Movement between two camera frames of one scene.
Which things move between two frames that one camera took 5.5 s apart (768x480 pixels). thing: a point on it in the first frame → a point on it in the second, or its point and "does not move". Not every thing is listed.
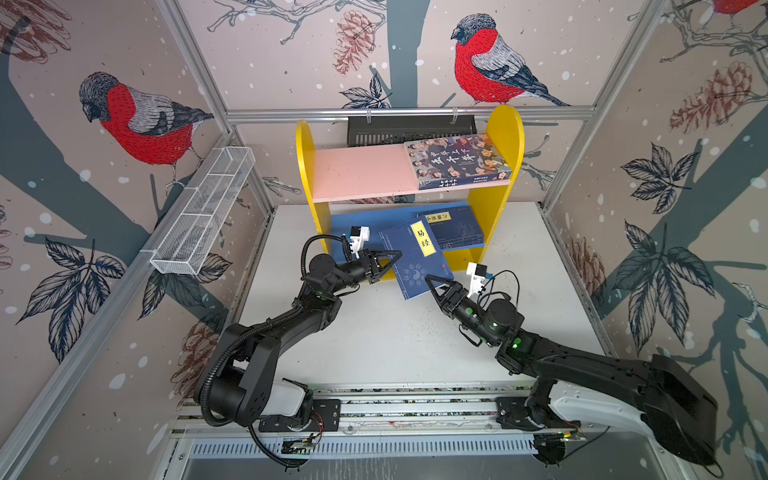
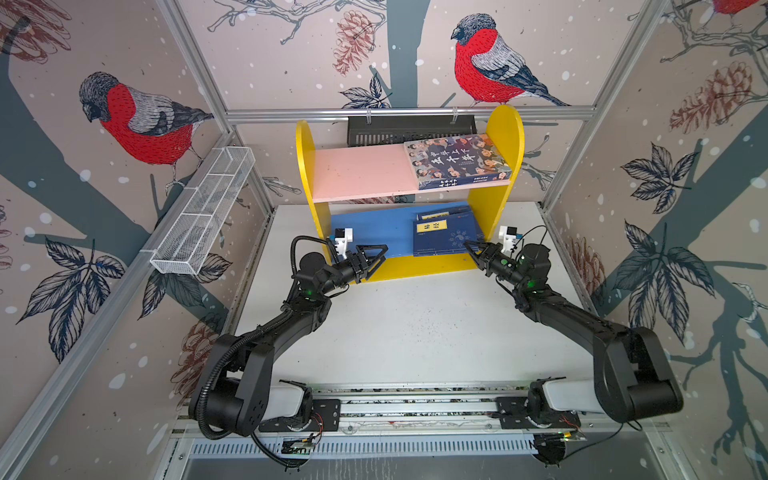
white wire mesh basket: (190, 231) does not move
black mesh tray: (386, 131) does not move
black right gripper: (450, 303) → (484, 260)
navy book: (420, 255) → (445, 235)
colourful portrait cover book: (455, 161) does not move
